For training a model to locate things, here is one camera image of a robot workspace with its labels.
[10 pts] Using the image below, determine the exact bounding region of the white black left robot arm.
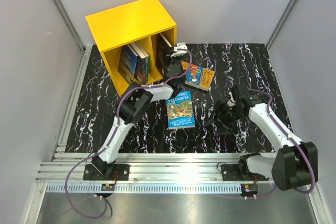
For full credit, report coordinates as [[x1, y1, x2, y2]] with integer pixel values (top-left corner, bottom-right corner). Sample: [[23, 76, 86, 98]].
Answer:
[[92, 43, 192, 180]]

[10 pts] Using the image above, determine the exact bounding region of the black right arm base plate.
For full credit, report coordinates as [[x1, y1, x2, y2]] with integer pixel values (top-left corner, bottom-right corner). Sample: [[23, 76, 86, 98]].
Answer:
[[219, 163, 269, 182]]

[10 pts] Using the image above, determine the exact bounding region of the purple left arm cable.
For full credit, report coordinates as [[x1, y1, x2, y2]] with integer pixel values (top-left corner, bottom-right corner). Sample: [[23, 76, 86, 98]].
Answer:
[[65, 48, 193, 220]]

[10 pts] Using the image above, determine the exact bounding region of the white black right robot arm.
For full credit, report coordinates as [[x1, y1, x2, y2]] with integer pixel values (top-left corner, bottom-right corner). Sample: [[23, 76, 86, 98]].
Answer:
[[204, 84, 318, 194]]

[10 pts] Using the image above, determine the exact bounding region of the green 104-storey treehouse book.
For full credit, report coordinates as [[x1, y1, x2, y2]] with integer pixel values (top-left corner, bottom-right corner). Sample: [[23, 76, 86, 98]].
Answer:
[[135, 40, 151, 83]]

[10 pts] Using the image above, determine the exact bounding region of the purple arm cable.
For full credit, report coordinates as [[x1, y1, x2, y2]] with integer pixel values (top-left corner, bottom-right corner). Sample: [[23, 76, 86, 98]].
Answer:
[[217, 89, 316, 200], [65, 48, 193, 220]]

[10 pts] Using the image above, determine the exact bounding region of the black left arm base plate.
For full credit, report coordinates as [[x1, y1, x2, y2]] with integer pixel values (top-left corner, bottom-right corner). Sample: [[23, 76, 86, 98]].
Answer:
[[83, 164, 130, 181]]

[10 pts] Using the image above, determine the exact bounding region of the blue Animal Farm book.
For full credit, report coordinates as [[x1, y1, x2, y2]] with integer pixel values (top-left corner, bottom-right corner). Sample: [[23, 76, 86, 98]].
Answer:
[[119, 44, 139, 81]]

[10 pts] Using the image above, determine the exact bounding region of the dark Three book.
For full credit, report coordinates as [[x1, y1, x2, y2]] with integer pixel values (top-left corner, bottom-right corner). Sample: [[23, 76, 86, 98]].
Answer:
[[156, 33, 173, 76]]

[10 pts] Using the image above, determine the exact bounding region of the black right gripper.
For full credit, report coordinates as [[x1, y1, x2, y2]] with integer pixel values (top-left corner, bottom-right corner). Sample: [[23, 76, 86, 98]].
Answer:
[[204, 101, 245, 136]]

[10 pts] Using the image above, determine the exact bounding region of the light blue treehouse book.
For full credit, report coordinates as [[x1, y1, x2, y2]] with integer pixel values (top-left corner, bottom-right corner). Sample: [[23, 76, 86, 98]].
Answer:
[[166, 91, 195, 130]]

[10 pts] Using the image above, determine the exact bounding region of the aluminium frame rail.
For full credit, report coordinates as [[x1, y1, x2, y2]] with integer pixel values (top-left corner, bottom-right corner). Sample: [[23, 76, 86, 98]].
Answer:
[[36, 152, 242, 184]]

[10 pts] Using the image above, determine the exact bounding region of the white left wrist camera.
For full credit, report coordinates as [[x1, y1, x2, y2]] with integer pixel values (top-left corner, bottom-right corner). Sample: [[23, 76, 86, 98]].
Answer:
[[171, 42, 187, 58]]

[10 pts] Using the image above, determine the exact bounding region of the orange 130-storey treehouse book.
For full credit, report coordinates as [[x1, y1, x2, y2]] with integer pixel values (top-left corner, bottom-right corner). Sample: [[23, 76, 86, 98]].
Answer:
[[185, 64, 215, 91]]

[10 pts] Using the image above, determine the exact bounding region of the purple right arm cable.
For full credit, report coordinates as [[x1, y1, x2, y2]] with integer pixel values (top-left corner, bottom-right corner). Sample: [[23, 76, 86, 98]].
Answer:
[[217, 89, 316, 200]]

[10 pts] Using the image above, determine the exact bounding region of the slotted white cable duct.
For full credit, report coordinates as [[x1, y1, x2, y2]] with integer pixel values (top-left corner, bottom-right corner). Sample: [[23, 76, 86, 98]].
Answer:
[[46, 182, 242, 194]]

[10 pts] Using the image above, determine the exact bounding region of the yellow two-compartment shelf box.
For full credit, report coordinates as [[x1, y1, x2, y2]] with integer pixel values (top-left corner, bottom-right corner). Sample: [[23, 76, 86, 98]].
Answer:
[[86, 0, 177, 95]]

